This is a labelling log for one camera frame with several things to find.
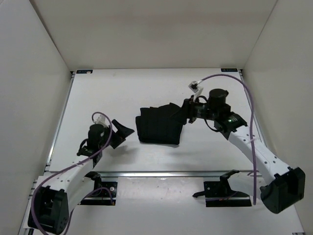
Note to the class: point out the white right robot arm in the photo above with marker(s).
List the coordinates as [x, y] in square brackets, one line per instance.
[275, 183]

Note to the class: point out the blue corner label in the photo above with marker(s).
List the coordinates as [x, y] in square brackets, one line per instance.
[229, 70]
[84, 71]

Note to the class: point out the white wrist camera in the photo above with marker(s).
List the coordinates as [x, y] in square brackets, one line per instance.
[196, 89]
[101, 120]

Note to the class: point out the blue left corner label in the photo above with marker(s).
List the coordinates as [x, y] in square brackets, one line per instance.
[84, 71]

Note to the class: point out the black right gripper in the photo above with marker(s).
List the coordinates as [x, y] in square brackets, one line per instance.
[189, 107]

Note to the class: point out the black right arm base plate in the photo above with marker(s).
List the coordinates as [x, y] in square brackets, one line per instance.
[217, 196]

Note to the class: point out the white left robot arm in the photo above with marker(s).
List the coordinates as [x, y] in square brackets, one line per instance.
[55, 198]

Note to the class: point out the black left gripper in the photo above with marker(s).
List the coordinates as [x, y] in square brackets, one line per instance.
[123, 132]

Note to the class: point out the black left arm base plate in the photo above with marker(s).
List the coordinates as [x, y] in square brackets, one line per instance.
[105, 195]

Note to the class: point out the blue right corner label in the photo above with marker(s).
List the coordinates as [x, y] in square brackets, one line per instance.
[229, 70]

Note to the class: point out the black pleated skirt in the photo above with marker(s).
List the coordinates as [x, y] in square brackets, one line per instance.
[159, 125]

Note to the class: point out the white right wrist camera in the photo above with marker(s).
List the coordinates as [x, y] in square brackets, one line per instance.
[196, 89]

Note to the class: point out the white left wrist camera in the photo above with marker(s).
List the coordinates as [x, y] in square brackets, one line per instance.
[101, 120]

